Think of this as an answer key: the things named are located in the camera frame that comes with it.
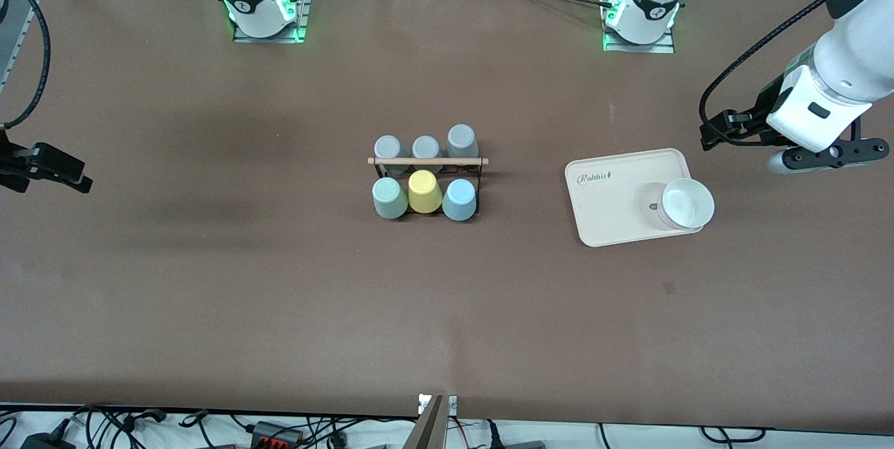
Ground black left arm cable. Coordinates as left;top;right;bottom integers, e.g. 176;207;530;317
700;0;894;130

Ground grey cup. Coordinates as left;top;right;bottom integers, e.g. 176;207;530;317
374;135;407;177
446;124;480;159
412;135;443;172

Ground light blue cup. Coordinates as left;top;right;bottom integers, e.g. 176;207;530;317
441;179;478;223

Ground black adapter orange connectors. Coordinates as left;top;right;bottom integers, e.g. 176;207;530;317
250;421;306;449

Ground grey camera stand post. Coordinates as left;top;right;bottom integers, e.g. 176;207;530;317
404;395;446;449

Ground white translucent cup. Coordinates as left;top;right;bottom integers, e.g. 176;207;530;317
640;178;715;230

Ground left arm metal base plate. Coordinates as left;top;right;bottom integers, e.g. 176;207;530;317
602;0;677;54

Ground pale green cup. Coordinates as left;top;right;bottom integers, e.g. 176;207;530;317
372;177;409;220

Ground black wire rack wooden rod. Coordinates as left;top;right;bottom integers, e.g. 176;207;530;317
368;156;490;221

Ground black left camera bracket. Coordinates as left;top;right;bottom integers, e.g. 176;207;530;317
782;138;889;170

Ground aluminium frame profile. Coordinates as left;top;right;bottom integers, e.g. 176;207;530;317
0;0;73;90

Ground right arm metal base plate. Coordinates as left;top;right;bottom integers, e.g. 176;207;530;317
233;0;312;43

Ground black floor cable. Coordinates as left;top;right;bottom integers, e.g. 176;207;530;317
701;425;767;444

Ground cream rectangular tray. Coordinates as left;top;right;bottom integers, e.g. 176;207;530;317
564;148;706;248

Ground black power plug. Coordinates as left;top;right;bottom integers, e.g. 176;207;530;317
21;432;78;449

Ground yellow cup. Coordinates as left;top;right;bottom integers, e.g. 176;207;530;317
407;170;444;215

